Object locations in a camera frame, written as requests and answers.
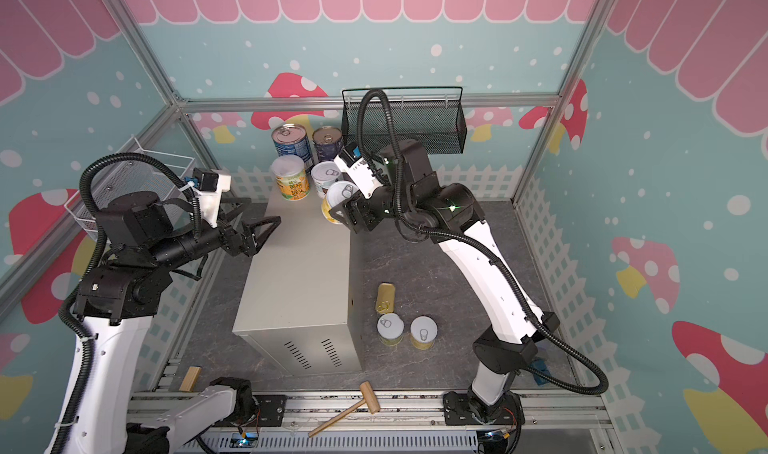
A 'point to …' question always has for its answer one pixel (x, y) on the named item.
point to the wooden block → (190, 379)
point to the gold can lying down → (385, 298)
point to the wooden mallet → (369, 399)
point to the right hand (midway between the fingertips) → (345, 200)
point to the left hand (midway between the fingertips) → (263, 218)
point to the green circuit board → (244, 440)
